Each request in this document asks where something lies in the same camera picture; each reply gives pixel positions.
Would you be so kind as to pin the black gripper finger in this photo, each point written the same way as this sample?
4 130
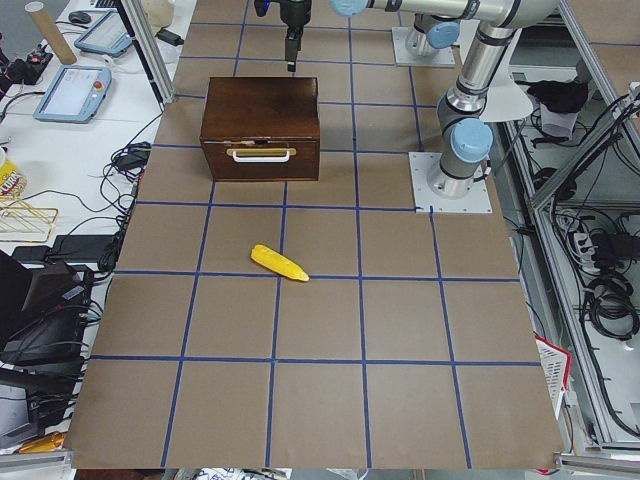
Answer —
297 42
290 49

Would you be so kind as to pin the black cloth on cup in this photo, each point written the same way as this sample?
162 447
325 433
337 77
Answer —
560 104

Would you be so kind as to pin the black computer mouse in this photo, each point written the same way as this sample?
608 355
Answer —
79 18

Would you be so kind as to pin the near blue teach pendant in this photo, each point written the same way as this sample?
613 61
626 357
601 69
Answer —
74 95

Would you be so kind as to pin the yellow snack bag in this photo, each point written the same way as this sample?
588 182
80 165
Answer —
12 181

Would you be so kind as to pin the far blue teach pendant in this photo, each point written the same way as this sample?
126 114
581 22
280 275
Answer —
106 36

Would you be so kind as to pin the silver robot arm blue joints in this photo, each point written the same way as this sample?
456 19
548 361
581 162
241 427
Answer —
467 139

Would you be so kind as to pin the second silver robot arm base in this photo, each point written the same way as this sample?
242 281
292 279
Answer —
429 41

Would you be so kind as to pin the white red plastic basket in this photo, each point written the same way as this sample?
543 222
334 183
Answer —
556 365

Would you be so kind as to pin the aluminium frame post left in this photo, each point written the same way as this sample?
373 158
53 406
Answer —
137 25

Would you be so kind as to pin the blue teach pendant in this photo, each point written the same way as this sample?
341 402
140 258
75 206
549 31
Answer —
106 36
74 95

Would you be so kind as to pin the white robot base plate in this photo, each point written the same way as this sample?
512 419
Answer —
434 192

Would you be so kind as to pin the black laptop computer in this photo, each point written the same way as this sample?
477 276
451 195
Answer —
42 311

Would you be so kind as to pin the dark brown wooden drawer box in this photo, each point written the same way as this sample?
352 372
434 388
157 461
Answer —
256 108

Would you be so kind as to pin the white lamp shade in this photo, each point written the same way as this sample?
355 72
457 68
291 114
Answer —
505 100

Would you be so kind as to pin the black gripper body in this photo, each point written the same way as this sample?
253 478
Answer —
295 14

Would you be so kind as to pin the yellow corn cob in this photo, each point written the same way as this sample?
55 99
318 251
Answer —
277 263

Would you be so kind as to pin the black power adapter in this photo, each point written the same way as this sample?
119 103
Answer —
81 246

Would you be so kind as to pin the black red device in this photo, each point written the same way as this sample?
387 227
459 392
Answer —
29 71

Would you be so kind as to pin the orange yellow tool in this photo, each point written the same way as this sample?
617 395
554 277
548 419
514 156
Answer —
47 443

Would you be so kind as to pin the white power strip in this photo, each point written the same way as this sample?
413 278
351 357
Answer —
583 251

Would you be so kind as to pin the aluminium frame rail right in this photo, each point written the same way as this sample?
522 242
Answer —
607 36

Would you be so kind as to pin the gold wire rack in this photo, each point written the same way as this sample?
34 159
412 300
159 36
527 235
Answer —
22 222

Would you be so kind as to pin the cardboard tube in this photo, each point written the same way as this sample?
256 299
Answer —
46 25

